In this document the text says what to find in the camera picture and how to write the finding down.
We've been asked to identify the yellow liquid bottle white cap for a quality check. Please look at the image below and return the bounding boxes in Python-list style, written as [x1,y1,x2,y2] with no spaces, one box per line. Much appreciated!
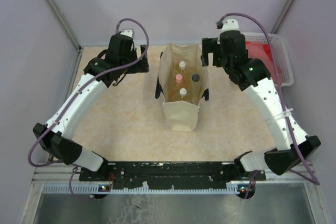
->
[173,61,188,76]

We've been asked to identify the clear bottle black cap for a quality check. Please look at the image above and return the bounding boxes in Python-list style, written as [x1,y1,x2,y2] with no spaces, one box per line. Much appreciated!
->
[190,73,202,99]

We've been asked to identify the pink cap orange bottle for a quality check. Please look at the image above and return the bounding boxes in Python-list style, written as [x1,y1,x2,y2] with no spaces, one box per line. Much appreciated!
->
[171,73,189,90]

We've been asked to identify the beige canvas bag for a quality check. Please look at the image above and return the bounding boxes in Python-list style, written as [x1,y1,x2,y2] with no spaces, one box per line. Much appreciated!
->
[155,44,209,132]

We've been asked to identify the amber bottle white cap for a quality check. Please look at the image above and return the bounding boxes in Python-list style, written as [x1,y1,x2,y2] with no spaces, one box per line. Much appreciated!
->
[171,88,194,103]

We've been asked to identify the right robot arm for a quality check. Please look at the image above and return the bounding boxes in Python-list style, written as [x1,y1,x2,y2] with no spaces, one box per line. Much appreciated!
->
[201,30,321,180]

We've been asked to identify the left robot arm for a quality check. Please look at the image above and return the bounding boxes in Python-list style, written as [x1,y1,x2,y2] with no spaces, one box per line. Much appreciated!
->
[33,29,149,180]

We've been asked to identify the pink red cloth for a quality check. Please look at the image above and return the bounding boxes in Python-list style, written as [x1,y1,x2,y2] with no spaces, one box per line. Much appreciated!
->
[246,41,278,84]

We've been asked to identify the white plastic basket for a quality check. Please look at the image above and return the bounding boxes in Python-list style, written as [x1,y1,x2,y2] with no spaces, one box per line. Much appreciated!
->
[243,32,294,87]

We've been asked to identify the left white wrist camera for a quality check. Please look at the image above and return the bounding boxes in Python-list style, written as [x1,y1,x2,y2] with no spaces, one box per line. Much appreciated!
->
[120,29,135,39]

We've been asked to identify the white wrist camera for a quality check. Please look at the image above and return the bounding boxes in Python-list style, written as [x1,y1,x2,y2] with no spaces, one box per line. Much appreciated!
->
[120,29,135,39]
[216,19,239,32]

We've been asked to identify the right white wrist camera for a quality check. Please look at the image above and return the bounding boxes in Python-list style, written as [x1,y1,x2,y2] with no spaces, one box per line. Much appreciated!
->
[216,19,239,32]

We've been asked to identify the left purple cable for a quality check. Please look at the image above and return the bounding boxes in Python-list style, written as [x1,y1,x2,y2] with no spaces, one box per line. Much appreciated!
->
[27,18,150,200]

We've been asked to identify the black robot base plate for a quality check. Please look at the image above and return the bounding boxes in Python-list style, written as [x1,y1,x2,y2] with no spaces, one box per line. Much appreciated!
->
[79,161,266,198]

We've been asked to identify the aluminium rail frame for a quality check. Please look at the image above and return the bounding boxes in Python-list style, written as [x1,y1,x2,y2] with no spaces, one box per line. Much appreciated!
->
[32,162,309,199]

